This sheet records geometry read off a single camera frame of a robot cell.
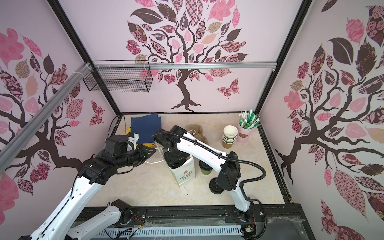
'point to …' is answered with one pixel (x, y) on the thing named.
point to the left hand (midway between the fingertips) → (155, 153)
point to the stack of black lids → (214, 187)
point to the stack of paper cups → (230, 134)
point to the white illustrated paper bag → (183, 174)
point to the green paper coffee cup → (206, 172)
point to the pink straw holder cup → (243, 135)
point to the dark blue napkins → (145, 126)
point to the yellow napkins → (128, 130)
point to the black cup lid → (204, 166)
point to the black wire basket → (119, 75)
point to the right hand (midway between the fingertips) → (176, 159)
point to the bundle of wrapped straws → (249, 119)
